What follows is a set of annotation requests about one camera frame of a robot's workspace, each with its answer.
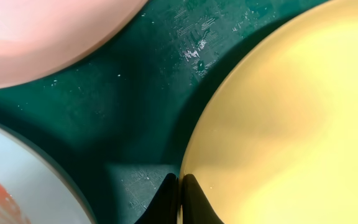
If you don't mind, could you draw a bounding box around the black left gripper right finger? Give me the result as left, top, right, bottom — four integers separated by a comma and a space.
181, 174, 223, 224

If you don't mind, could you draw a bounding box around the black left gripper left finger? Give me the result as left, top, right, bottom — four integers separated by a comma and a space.
135, 173, 178, 224

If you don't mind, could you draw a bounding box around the yellow-green plate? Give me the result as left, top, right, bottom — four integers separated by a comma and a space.
180, 0, 358, 223

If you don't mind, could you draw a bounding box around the light blue plate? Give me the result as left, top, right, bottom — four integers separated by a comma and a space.
0, 125, 96, 224

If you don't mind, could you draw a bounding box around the teal plastic tray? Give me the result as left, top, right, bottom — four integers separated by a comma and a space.
0, 0, 320, 223

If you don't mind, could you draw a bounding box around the white plate with red stain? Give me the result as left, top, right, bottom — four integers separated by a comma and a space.
0, 0, 147, 88

